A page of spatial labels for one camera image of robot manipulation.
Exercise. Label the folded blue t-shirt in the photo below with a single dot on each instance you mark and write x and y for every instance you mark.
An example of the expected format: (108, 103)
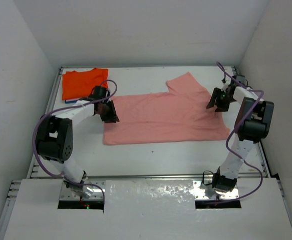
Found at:
(70, 101)

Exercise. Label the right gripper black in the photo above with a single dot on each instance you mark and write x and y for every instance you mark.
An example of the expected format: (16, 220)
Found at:
(215, 100)

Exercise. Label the white foam front panel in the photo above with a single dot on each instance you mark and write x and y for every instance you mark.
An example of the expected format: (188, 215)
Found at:
(146, 210)

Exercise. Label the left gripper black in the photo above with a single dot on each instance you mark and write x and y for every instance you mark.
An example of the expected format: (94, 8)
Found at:
(105, 110)

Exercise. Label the pink t-shirt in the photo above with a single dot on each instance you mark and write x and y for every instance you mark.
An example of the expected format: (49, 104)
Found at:
(177, 115)

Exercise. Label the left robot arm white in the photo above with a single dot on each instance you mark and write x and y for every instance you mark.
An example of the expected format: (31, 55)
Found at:
(53, 134)

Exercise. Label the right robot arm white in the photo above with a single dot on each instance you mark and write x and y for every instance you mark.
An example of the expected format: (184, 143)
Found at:
(251, 126)

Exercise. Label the aluminium table frame rail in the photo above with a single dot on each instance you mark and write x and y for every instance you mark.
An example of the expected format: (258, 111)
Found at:
(183, 161)

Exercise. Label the folded orange t-shirt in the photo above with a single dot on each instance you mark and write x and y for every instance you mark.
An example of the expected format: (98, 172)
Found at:
(79, 84)

